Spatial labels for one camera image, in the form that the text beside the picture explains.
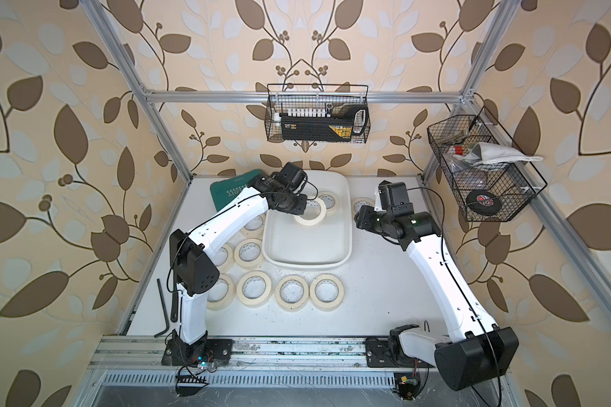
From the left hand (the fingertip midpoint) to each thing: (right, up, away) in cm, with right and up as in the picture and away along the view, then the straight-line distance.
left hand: (303, 206), depth 85 cm
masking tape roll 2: (-26, -32, -2) cm, 41 cm away
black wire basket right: (+55, +8, -12) cm, 57 cm away
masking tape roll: (-22, -18, +11) cm, 31 cm away
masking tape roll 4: (-3, -32, -4) cm, 33 cm away
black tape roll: (+53, +1, -13) cm, 54 cm away
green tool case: (-37, +6, +25) cm, 45 cm away
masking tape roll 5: (+8, -30, +2) cm, 31 cm away
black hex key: (-45, -35, -2) cm, 57 cm away
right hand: (+18, -4, -8) cm, 20 cm away
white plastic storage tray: (-7, -16, +17) cm, 24 cm away
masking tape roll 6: (+23, +1, +23) cm, 33 cm away
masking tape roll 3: (-18, -29, +4) cm, 34 cm away
